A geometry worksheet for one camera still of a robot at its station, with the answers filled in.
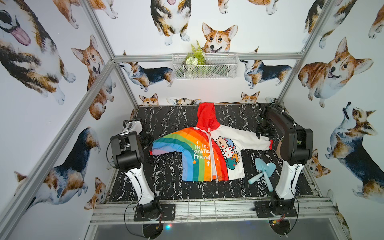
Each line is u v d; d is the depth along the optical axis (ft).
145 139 2.75
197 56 2.70
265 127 2.60
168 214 2.41
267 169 2.84
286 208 2.25
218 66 3.02
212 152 3.11
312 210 2.46
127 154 1.81
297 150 1.77
